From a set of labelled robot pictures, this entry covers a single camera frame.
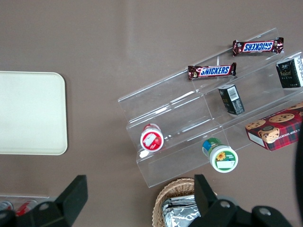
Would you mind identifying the beige plastic serving tray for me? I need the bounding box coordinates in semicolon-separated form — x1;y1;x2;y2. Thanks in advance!
0;71;69;156

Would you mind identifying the small black carton box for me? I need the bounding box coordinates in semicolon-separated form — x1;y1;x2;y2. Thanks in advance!
276;55;303;89
217;84;245;116

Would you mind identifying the clear acrylic stepped shelf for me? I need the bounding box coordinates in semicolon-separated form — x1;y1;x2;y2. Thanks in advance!
117;27;303;189

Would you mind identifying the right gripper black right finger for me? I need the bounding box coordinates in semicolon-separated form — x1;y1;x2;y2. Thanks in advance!
189;174;240;227

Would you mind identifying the light wicker basket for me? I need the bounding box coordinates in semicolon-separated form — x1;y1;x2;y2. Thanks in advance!
152;177;218;227

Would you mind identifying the green lid sunflower cup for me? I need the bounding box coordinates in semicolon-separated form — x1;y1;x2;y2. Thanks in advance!
202;137;239;174

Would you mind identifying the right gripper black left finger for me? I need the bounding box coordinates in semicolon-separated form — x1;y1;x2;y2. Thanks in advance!
28;175;89;227

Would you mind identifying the red lid yogurt cup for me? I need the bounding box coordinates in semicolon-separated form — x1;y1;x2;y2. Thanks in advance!
140;123;165;152

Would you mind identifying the Snickers chocolate bar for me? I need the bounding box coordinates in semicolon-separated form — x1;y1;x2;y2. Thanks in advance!
187;62;237;81
232;37;285;57

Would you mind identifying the silver foil wrapped pack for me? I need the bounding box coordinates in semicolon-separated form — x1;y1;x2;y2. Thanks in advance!
161;195;197;213
168;205;202;227

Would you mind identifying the clear acrylic bottle rack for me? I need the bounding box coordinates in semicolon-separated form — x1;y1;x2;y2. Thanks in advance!
0;193;50;206

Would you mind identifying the red tartan cookie box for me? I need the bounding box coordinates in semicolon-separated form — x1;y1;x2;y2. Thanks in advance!
245;101;303;152

